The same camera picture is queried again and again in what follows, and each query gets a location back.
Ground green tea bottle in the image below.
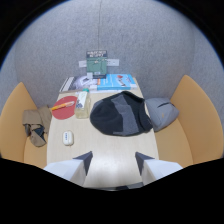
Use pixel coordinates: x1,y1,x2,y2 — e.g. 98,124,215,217
74,87,92,120

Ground white computer mouse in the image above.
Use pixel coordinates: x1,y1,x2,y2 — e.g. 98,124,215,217
62,130,75,147

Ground grey bag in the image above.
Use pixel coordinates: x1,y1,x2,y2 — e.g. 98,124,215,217
145,97,181,133

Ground orange bench seat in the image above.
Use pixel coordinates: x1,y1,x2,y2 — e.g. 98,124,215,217
153,74,224,169
0,81,52,169

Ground red round plate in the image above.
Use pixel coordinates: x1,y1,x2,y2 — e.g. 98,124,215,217
51,95,79,121

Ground orange utility knife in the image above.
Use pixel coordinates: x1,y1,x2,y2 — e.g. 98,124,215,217
50,100,76,112

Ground black and grey beanie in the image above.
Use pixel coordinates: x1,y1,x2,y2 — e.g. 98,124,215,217
89,90,154,137

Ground grey magazine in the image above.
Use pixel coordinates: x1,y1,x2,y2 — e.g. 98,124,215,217
59,75,99,94

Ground blue book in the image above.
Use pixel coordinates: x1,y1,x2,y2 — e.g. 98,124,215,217
96,73,138,92

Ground white wall socket panel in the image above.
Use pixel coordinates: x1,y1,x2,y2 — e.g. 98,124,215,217
78,58,120,68

